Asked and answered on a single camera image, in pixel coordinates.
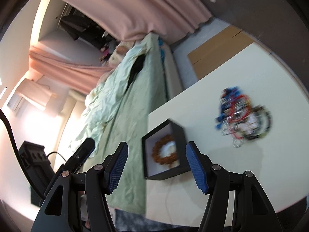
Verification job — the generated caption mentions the black cable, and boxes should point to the black cable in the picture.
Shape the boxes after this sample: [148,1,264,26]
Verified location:
[0,108,67,196]

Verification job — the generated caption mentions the light green duvet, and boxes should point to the light green duvet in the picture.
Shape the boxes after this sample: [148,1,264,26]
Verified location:
[69,39,149,152]

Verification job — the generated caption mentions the bed with green sheet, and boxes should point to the bed with green sheet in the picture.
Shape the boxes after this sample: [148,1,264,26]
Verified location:
[83,33,174,214]

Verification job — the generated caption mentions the pile of mixed jewelry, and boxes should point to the pile of mixed jewelry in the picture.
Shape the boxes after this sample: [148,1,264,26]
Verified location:
[215,86,273,148]

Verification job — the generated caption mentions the pink curtain by window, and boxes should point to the pink curtain by window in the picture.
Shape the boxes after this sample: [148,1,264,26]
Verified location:
[29,46,115,94]

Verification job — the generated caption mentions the flat brown cardboard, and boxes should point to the flat brown cardboard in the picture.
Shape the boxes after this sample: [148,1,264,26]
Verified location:
[188,26,255,80]

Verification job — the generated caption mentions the brown bead bracelet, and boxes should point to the brown bead bracelet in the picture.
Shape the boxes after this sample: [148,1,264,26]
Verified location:
[151,134,181,168]

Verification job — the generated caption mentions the black jewelry box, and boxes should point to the black jewelry box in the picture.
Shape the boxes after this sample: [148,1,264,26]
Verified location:
[141,119,190,180]

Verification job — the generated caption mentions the pink curtain near wall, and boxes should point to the pink curtain near wall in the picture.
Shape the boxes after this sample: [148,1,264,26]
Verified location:
[63,0,212,44]

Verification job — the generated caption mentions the hanging dark clothes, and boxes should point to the hanging dark clothes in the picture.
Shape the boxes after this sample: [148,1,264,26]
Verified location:
[60,14,117,50]

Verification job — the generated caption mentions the white table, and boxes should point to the white table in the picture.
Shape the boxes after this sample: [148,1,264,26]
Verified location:
[148,43,308,212]

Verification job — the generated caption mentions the hanging beige towel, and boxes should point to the hanging beige towel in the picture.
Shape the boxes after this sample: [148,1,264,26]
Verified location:
[15,78,57,107]

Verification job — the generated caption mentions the printed pillow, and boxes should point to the printed pillow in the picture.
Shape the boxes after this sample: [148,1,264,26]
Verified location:
[108,41,135,67]

